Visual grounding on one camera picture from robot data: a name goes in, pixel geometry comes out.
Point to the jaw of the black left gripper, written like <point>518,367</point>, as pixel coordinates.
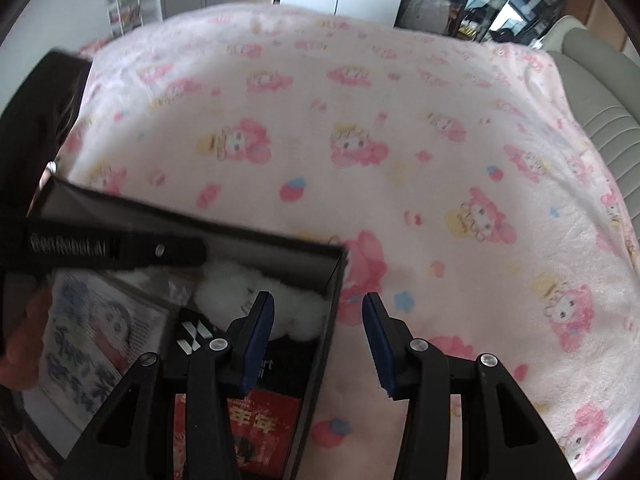
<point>47,245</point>

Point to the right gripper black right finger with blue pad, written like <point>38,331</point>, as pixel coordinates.
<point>503,436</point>

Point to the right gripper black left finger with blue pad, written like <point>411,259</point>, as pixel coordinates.
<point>132,434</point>

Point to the red celebrity photo card pack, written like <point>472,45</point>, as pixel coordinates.
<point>262,426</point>

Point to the black Smart Devil screen-protector box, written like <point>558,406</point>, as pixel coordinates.
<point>286,365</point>

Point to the person's left hand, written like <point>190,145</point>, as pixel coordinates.
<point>20,364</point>

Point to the cartoon boy diamond-painting pack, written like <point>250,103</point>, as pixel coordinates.
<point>95,332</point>

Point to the black cardboard storage box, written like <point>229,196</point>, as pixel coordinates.
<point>303,278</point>

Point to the pink cartoon print blanket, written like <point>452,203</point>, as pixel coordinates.
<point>458,176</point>

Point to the grey padded headboard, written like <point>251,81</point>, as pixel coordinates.
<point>602,88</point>

